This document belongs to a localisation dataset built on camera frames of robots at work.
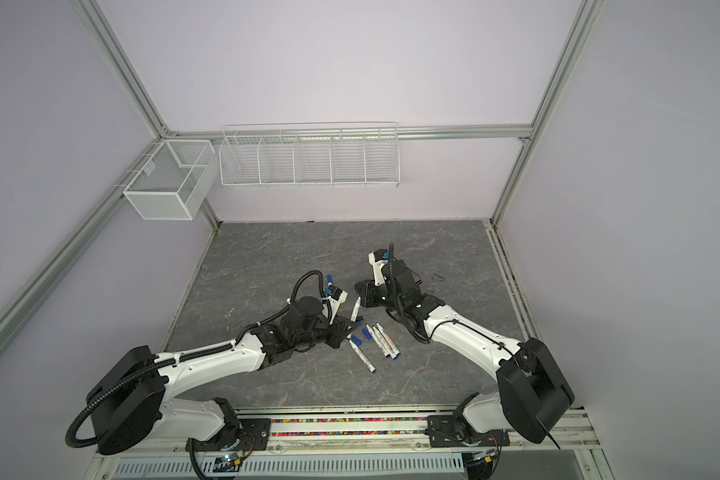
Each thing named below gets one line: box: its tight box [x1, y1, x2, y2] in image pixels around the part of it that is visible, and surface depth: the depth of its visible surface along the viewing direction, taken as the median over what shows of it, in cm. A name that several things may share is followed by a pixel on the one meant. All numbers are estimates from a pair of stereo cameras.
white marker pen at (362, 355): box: [346, 333, 377, 374], surface depth 87 cm
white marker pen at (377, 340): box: [365, 323, 390, 358], surface depth 91 cm
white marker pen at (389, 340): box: [375, 322, 401, 358], surface depth 90 cm
